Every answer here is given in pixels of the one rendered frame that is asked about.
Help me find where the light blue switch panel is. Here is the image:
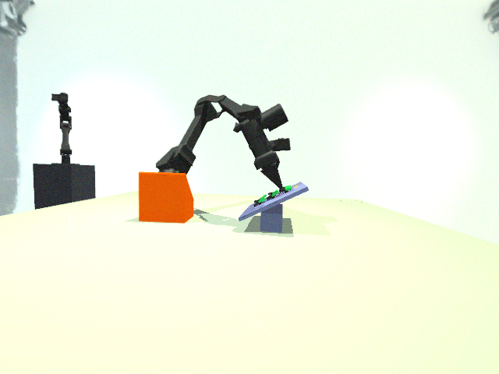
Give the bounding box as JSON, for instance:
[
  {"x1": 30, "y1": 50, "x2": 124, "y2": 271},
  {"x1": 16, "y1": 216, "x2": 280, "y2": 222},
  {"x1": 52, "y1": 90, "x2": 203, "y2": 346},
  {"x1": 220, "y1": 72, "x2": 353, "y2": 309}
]
[{"x1": 238, "y1": 182, "x2": 309, "y2": 233}]

